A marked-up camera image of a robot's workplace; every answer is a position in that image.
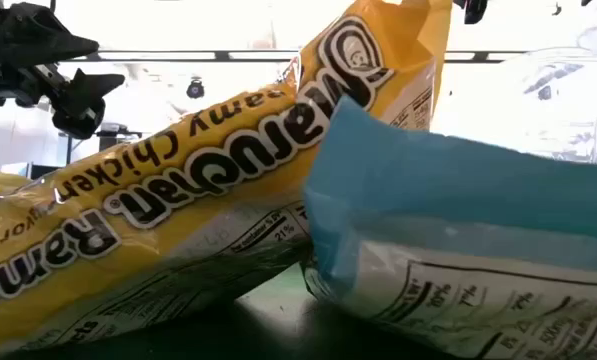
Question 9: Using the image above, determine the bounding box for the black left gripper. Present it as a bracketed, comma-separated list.
[0, 2, 127, 141]

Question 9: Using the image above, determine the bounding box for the blue ramen noodle pack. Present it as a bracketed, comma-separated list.
[301, 94, 597, 360]

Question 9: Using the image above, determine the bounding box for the clear plastic bin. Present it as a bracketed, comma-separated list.
[431, 19, 597, 167]

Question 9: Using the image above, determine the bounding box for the black round camera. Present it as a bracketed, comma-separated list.
[186, 77, 206, 100]

